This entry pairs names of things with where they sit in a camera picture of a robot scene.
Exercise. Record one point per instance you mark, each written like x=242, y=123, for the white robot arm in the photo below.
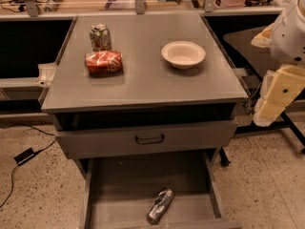
x=286, y=40

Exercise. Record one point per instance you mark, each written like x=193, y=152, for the grey drawer cabinet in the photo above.
x=148, y=91

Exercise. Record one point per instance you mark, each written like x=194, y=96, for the black side table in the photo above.
x=251, y=63

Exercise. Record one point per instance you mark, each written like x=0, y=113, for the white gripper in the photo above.
x=288, y=38

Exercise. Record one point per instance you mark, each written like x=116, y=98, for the black power adapter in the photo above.
x=24, y=156

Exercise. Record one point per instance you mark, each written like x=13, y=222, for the green soda can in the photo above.
x=100, y=37

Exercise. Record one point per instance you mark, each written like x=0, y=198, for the red coke can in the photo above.
x=104, y=62

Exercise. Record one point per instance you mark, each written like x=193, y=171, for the closed grey upper drawer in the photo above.
x=120, y=141

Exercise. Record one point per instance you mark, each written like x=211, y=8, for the white bowl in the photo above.
x=183, y=54

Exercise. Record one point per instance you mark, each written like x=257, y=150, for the silver redbull can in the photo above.
x=160, y=205

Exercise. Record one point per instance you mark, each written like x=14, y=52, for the open grey middle drawer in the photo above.
x=121, y=190

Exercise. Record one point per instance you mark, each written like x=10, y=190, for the black drawer handle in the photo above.
x=148, y=141

